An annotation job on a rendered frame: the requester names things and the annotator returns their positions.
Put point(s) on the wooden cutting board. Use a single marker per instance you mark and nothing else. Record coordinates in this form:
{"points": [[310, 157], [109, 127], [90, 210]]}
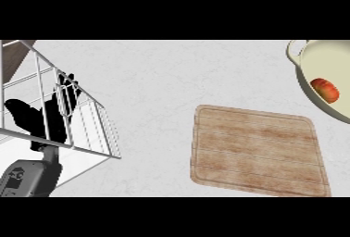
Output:
{"points": [[260, 151]]}

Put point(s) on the cream pot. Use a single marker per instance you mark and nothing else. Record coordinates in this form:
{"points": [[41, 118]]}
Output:
{"points": [[325, 74]]}

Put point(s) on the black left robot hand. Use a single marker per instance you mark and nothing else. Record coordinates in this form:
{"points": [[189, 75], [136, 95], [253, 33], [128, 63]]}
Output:
{"points": [[55, 120]]}

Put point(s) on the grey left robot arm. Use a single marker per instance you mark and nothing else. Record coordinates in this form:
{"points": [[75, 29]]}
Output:
{"points": [[31, 176]]}

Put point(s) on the brown wooden cabinet corner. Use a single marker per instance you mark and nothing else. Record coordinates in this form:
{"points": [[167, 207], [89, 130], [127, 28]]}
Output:
{"points": [[13, 55]]}

